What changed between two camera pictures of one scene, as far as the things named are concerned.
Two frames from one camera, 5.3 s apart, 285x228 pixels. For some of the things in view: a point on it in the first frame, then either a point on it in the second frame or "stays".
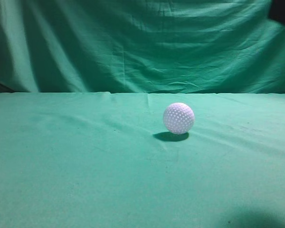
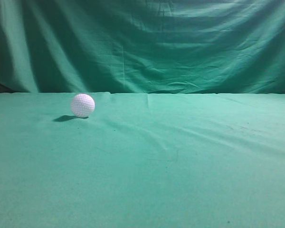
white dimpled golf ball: [178, 118] to [82, 105]
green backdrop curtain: [140, 46] stays
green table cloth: [106, 159] stays
